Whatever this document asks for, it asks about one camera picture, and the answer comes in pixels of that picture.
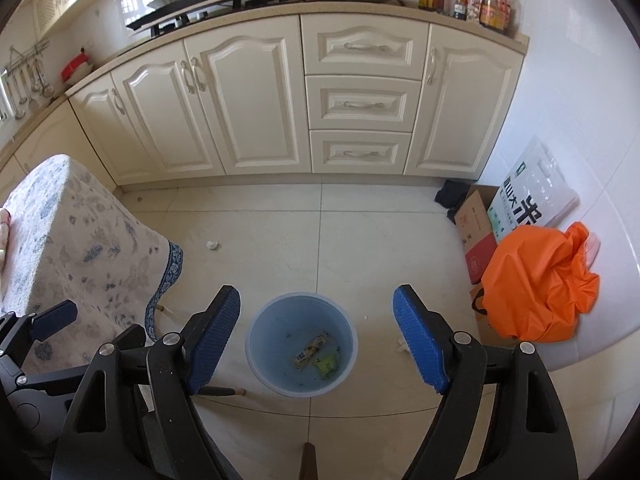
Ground yellow snack wrapper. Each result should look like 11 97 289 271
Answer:
292 332 330 371

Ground cream cabinet drawer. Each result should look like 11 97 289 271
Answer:
301 14 430 81
310 130 413 175
305 76 422 131

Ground black cloth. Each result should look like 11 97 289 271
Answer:
434 178 473 211

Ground orange plastic bag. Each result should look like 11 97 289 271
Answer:
480 222 601 343

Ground cream cabinet door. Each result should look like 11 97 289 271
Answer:
184 16 312 176
70 77 138 186
404 24 526 181
111 40 223 178

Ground white rice bag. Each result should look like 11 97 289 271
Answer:
487 135 581 241

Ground cream kitchen cabinet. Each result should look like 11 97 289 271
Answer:
0 2 530 201

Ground hanging kitchen utensils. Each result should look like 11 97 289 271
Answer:
0 42 56 121

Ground brown wooden chair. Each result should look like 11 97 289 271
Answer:
299 442 319 480

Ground black gas stove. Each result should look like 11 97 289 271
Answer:
125 0 290 38

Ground blue plastic bin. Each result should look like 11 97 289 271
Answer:
246 290 359 398

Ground brown box with black handle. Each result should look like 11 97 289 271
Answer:
469 282 521 346

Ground red and white cardboard box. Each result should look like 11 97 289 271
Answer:
454 185 501 285

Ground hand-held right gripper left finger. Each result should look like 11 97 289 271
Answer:
50 285 242 480

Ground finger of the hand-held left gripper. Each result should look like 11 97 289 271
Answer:
31 300 79 341

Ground green snack wrapper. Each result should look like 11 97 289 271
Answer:
314 354 341 380

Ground red and white bowl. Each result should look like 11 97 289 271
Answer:
61 49 96 83

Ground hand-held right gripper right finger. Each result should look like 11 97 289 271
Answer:
391 284 581 480

